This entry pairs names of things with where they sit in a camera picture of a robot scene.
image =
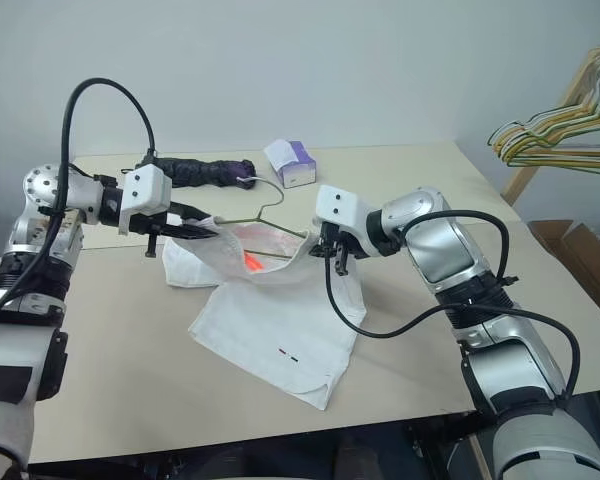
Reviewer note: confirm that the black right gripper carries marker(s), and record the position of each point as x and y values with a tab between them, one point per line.
340	241

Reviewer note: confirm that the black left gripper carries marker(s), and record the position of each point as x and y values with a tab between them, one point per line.
147	225

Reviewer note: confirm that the white shirt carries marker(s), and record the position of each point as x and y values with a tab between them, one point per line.
280	325

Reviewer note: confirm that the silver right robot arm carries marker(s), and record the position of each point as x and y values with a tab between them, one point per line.
500	350

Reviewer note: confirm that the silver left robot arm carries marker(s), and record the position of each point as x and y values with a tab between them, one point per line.
15	350

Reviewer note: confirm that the wooden hanger rack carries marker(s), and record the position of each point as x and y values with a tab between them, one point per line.
525	182

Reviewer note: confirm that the black folded umbrella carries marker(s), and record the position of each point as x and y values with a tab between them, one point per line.
200	171

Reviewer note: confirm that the purple tissue box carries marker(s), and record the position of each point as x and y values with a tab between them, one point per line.
295	167

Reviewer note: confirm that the brown cardboard box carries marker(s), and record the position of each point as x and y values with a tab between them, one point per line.
580	255

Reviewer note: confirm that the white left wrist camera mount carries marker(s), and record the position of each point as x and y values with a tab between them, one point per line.
147	192

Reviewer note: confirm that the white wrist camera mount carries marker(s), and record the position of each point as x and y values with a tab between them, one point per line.
340	205
147	192

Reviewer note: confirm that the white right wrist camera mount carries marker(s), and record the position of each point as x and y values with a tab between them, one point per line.
340	205

